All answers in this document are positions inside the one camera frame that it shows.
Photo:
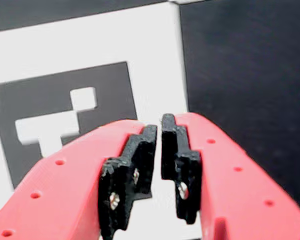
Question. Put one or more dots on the black white marker checkerboard mat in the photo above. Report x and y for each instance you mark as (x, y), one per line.
(90, 37)

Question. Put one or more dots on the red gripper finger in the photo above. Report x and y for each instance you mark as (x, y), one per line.
(65, 195)
(235, 195)

